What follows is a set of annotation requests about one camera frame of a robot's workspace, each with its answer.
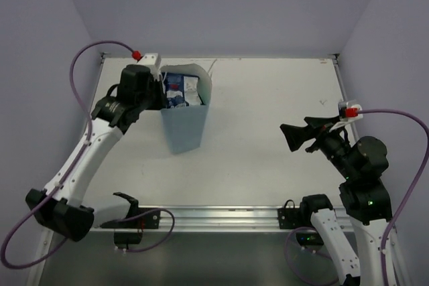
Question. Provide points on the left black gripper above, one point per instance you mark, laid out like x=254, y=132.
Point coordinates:
x=154, y=90

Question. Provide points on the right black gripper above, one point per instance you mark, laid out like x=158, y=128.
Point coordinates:
x=296, y=135

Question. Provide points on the blue white snack bag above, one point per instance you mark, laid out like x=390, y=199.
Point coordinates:
x=181, y=90

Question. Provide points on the light blue paper bag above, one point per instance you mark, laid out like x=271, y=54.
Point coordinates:
x=184, y=127

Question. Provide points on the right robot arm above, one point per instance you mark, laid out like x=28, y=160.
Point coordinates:
x=364, y=197

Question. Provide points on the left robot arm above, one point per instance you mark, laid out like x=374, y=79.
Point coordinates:
x=58, y=206

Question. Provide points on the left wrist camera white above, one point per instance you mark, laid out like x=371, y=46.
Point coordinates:
x=152, y=61

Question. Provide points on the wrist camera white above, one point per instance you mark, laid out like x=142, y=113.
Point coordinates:
x=348, y=110
x=152, y=61

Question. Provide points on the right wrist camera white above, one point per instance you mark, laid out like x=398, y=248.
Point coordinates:
x=348, y=110

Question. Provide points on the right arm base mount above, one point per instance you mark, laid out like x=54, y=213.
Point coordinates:
x=289, y=218

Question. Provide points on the aluminium front rail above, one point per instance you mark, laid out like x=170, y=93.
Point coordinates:
x=221, y=219

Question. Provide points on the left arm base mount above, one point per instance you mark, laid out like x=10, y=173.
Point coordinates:
x=128, y=219

